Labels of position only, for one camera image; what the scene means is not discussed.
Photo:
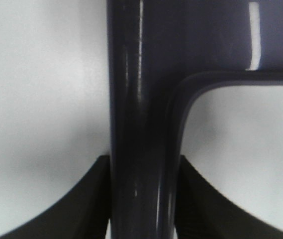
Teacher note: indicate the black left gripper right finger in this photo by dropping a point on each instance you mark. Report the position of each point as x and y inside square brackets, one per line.
[203, 213]

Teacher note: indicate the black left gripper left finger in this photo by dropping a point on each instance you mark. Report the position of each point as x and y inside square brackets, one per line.
[83, 213]

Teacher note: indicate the grey plastic dustpan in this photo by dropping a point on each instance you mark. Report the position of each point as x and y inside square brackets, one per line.
[163, 55]

